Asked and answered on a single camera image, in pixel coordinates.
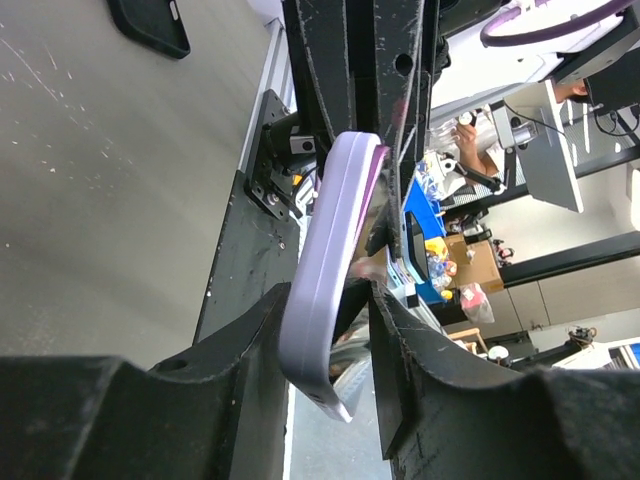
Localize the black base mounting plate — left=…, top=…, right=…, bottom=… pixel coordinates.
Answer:
left=194, top=90, right=302, bottom=343

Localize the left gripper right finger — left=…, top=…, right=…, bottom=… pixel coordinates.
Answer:
left=369, top=285, right=639, bottom=479

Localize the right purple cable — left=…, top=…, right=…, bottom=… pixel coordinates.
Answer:
left=479, top=0, right=640, bottom=49

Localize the black phone case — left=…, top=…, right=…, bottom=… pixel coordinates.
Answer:
left=106, top=0, right=191, bottom=60

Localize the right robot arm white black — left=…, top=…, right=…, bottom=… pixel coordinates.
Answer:
left=283, top=1, right=639, bottom=255

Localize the aluminium frame rail front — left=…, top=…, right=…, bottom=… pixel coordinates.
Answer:
left=238, top=19, right=296, bottom=173

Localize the black screen smartphone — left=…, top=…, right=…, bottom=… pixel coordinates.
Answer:
left=329, top=147, right=390, bottom=406

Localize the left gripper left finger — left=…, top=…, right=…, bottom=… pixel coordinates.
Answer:
left=1, top=283, right=290, bottom=479

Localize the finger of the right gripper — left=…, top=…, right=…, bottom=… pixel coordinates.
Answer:
left=373, top=1, right=440, bottom=259
left=282, top=1, right=354, bottom=145

